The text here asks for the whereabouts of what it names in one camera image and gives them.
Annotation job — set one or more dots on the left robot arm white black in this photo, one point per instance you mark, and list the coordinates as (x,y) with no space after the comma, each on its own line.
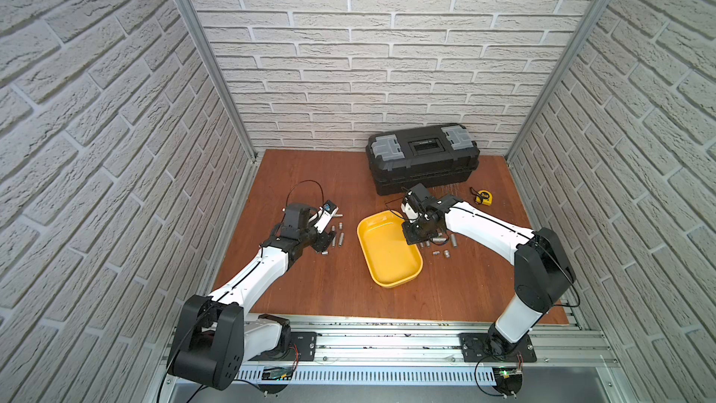
(214,335)

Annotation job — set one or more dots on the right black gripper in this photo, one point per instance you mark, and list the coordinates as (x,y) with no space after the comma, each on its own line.
(410,238)

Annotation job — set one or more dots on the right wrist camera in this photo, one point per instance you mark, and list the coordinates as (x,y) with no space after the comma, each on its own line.
(409,212)

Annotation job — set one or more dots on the yellow plastic tray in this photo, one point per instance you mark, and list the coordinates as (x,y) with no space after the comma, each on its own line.
(391,261)

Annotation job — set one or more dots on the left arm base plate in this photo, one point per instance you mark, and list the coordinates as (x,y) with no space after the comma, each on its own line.
(302,345)

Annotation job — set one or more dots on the left green circuit board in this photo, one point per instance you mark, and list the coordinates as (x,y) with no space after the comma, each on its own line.
(277,374)

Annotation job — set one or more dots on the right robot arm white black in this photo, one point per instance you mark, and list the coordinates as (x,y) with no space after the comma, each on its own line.
(542,271)

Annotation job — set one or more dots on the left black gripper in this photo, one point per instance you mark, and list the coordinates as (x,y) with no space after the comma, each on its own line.
(316,234)

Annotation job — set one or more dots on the aluminium rail frame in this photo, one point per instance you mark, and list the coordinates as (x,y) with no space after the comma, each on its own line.
(377,351)

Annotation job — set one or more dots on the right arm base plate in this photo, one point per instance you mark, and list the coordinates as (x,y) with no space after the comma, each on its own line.
(483,346)

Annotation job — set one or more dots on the black plastic toolbox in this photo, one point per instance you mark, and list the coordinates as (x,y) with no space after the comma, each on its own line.
(435,155)

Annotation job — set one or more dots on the right green circuit board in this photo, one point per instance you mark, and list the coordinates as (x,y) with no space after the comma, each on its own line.
(505,375)

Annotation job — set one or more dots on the yellow tape measure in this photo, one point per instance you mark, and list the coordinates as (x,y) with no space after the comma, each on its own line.
(482,197)

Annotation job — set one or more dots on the green circuit board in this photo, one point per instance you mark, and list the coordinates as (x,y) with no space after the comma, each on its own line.
(505,375)
(277,374)

